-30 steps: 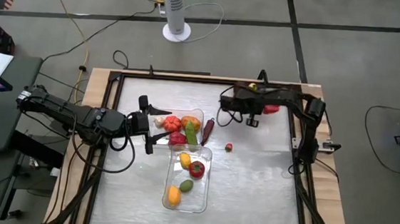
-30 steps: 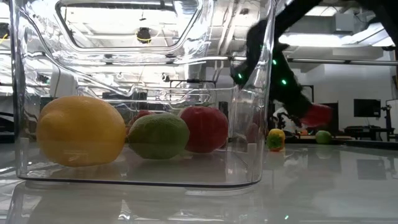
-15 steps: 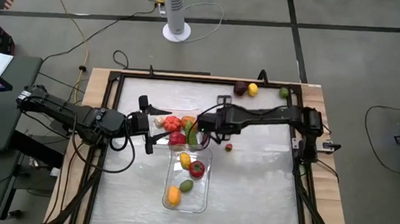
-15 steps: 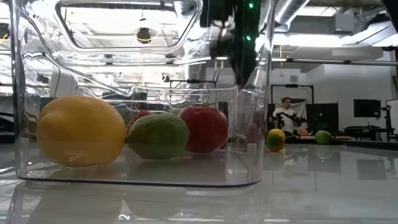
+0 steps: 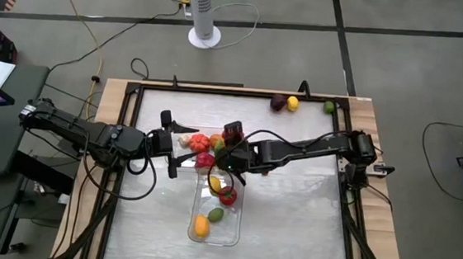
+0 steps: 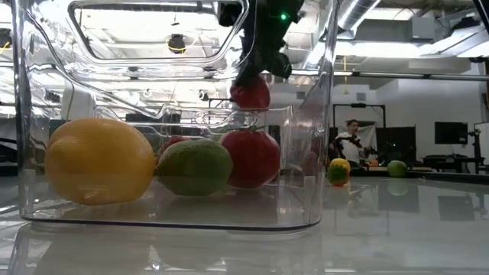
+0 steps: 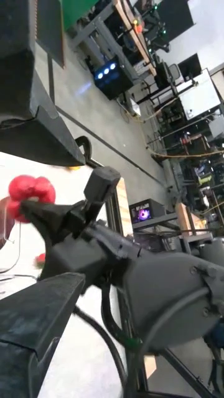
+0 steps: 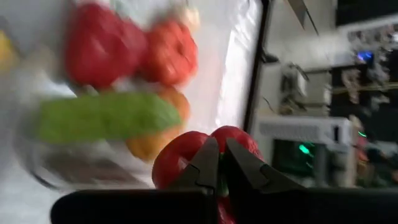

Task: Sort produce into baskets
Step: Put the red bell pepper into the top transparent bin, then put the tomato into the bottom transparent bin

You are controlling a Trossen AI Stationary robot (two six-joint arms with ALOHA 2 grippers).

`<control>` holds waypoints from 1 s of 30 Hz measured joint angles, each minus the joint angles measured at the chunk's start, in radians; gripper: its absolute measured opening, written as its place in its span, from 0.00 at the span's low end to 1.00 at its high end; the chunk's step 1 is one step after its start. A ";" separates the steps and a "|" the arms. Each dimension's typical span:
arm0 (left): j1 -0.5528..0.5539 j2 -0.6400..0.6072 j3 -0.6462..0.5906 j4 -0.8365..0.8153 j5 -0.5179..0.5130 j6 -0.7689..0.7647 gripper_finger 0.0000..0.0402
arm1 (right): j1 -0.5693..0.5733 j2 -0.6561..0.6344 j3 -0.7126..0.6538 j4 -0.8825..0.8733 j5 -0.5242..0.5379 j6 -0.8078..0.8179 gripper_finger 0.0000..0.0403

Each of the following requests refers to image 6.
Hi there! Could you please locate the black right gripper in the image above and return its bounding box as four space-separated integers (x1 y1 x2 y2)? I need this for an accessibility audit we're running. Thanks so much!
233 22 305 88

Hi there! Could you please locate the red fruit with green stem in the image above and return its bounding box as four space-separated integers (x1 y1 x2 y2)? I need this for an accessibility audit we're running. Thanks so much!
219 126 282 189

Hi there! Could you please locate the yellow lemon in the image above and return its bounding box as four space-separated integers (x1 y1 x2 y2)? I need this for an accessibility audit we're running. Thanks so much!
44 117 156 207
327 157 352 188

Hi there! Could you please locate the green lime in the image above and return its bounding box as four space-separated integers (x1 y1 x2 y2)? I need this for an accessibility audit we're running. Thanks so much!
387 160 410 179
155 138 235 197

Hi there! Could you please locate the clear plastic bin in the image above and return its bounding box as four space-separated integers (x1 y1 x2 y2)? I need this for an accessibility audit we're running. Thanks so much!
10 0 341 234
93 105 295 188

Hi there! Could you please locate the person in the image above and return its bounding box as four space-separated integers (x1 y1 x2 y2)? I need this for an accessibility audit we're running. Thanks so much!
332 118 370 167

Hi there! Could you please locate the white hanging cloth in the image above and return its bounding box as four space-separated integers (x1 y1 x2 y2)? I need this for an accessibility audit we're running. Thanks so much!
358 125 377 154

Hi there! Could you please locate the black panel screen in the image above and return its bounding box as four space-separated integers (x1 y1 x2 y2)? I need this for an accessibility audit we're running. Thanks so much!
376 126 416 162

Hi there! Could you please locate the grey ceiling box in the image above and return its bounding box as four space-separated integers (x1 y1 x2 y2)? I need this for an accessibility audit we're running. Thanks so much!
410 15 437 40

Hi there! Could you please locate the black desk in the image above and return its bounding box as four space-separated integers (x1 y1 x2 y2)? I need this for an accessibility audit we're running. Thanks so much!
422 154 471 173

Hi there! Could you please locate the white board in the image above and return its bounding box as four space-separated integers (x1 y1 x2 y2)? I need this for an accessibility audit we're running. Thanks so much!
474 121 489 157

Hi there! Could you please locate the black frame stand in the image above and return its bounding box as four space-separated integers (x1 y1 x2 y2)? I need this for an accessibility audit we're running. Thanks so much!
208 97 234 110
332 102 387 154

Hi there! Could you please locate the yellow hanging cord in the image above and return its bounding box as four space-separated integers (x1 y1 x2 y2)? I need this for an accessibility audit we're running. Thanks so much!
342 56 350 95

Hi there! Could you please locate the black overhead camera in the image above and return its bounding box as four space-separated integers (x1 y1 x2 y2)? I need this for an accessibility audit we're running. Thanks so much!
167 33 187 55

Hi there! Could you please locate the silver ventilation duct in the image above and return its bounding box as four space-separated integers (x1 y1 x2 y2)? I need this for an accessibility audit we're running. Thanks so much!
338 0 383 31

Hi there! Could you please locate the metal frame bar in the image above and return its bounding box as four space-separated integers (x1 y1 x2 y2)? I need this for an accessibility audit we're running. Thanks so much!
225 68 489 82

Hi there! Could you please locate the black wall monitor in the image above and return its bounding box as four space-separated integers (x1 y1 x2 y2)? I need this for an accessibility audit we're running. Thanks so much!
434 121 468 145

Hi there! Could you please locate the black camera stand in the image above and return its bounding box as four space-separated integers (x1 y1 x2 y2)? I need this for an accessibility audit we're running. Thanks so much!
468 128 488 173

